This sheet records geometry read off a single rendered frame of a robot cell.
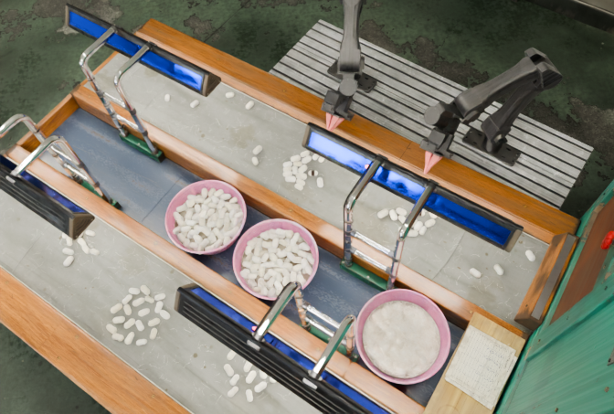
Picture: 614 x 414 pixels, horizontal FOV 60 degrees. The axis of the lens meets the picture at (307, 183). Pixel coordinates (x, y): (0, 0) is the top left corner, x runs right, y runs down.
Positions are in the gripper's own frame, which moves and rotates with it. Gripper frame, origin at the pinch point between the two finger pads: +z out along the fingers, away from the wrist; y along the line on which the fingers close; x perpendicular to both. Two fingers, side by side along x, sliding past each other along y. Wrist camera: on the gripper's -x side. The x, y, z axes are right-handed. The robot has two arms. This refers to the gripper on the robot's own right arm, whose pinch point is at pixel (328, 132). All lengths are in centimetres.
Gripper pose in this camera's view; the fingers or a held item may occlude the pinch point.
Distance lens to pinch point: 182.5
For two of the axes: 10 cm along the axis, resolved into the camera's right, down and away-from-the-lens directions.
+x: 4.0, -1.0, 9.1
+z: -3.8, 8.9, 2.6
